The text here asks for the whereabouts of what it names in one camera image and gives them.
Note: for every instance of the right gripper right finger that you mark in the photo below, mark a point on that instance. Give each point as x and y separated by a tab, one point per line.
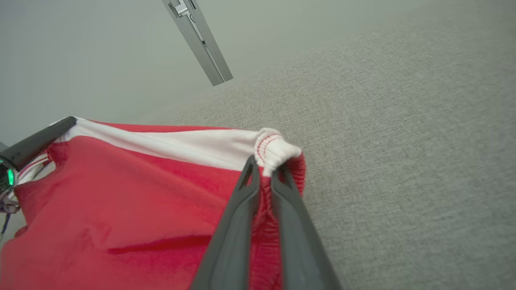
298	241

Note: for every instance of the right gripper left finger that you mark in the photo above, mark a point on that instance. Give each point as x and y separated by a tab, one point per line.
234	241

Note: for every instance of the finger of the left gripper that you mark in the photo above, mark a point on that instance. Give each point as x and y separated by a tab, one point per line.
36	141

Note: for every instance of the red shorts with white stripe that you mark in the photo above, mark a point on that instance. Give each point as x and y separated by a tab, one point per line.
100	201

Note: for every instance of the grey fabric sofa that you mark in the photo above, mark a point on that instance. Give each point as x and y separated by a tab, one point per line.
403	161

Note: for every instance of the grey aluminium rail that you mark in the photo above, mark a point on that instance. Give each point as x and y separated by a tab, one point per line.
201	44

